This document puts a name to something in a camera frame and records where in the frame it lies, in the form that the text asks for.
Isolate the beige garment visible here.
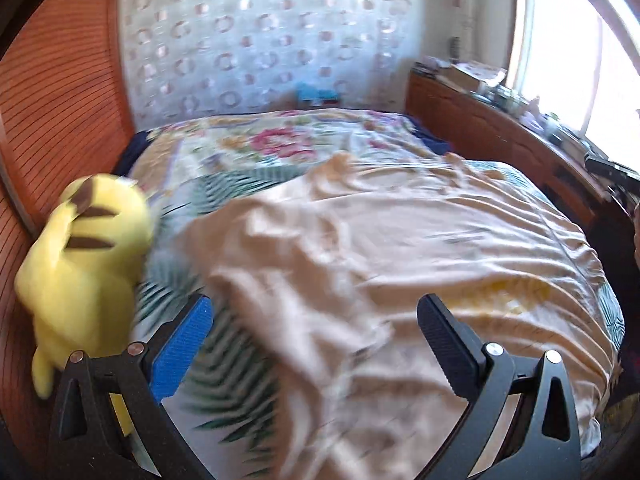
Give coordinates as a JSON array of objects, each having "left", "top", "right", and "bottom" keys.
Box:
[{"left": 177, "top": 152, "right": 613, "bottom": 480}]

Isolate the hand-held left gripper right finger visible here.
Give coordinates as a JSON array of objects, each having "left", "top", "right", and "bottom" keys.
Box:
[{"left": 417, "top": 294, "right": 583, "bottom": 480}]

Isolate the blue box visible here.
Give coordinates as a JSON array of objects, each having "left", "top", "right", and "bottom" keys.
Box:
[{"left": 295, "top": 82, "right": 342, "bottom": 109}]

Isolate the leaf print bedsheet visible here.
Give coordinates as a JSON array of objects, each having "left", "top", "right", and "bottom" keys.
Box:
[{"left": 125, "top": 160, "right": 626, "bottom": 480}]

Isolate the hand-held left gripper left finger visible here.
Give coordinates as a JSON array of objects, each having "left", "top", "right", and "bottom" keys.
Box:
[{"left": 48, "top": 294, "right": 213, "bottom": 480}]

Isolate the yellow plush toy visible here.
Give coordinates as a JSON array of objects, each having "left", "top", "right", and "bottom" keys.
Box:
[{"left": 15, "top": 174, "right": 156, "bottom": 436}]

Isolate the window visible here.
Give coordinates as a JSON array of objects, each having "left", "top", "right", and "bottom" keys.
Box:
[{"left": 510, "top": 0, "right": 640, "bottom": 161}]

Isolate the cardboard box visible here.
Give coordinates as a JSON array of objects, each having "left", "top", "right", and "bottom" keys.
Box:
[{"left": 440, "top": 61, "right": 507, "bottom": 88}]

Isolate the wooden cabinet desk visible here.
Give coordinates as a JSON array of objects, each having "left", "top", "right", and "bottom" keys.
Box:
[{"left": 405, "top": 67, "right": 640, "bottom": 281}]

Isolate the wooden slatted panel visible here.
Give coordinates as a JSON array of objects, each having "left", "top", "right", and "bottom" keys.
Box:
[{"left": 0, "top": 0, "right": 137, "bottom": 480}]

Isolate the floral blanket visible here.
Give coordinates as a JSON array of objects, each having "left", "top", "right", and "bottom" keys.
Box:
[{"left": 127, "top": 110, "right": 436, "bottom": 201}]

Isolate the circle pattern lace curtain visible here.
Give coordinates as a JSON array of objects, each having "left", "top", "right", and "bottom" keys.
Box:
[{"left": 117, "top": 0, "right": 418, "bottom": 128}]

